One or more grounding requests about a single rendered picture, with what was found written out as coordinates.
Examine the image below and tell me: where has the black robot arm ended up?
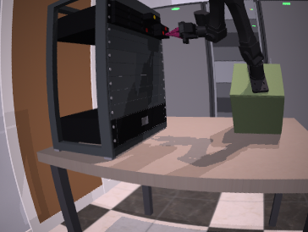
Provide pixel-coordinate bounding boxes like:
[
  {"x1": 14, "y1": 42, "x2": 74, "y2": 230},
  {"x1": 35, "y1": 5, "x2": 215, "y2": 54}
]
[{"x1": 179, "y1": 0, "x2": 269, "y2": 93}]

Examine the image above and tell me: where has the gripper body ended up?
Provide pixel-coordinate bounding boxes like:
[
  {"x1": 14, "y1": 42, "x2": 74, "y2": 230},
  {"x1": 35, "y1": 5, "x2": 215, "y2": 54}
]
[{"x1": 179, "y1": 21, "x2": 190, "y2": 44}]

